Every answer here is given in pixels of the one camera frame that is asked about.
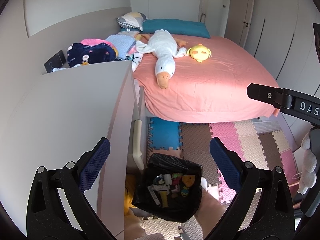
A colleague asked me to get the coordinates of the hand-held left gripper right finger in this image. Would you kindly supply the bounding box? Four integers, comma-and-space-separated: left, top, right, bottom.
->
205, 137, 295, 240

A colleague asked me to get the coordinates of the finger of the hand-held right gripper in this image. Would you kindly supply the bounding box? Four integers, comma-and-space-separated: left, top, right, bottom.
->
246, 83, 293, 110

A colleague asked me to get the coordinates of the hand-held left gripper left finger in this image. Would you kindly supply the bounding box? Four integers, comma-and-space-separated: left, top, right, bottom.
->
26, 137, 118, 240

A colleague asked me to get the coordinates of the black trash bag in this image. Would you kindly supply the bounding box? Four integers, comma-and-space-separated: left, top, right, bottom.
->
132, 152, 203, 222

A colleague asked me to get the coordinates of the grey thermometer box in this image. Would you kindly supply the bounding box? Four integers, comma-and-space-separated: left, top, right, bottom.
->
147, 185, 160, 207

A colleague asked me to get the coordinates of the person's right hand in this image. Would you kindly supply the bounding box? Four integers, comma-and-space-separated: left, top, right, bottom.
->
297, 132, 317, 195

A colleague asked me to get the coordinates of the yellow cloth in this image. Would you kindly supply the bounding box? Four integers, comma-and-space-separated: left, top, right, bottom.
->
124, 175, 137, 215

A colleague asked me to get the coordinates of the cream foam bumper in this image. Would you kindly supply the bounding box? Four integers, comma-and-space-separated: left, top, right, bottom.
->
132, 119, 145, 170

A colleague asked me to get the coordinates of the bed with pink sheet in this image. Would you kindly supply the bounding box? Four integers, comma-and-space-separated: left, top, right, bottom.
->
132, 34, 280, 124

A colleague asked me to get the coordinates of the white wardrobe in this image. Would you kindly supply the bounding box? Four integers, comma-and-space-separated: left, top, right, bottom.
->
250, 0, 320, 100

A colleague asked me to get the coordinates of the yellow duck plush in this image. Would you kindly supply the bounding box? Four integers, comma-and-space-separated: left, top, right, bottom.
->
187, 44, 213, 63

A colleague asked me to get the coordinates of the white door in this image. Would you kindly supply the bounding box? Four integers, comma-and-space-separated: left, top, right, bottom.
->
199, 0, 232, 37

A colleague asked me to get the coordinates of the white goose plush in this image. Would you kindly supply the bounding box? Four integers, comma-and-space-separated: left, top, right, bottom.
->
135, 29, 188, 90

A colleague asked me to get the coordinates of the teal pillow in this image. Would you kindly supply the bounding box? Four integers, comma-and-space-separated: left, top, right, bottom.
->
120, 19, 211, 39

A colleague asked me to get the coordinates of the white floral cloth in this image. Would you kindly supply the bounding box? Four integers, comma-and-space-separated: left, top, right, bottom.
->
126, 52, 144, 72

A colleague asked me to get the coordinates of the navy printed blanket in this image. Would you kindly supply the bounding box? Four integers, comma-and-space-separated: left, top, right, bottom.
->
67, 42, 119, 68

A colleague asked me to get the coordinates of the pink blanket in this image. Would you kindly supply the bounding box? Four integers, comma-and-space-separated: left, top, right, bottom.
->
80, 38, 113, 47

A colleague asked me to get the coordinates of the light blue blanket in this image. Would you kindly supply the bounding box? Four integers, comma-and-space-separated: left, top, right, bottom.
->
105, 31, 140, 59

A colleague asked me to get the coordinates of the checked pillow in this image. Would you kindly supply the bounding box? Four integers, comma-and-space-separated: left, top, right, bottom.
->
117, 12, 150, 29

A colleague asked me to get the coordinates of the black wall socket panel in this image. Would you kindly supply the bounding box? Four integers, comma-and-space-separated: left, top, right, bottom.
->
44, 50, 68, 74

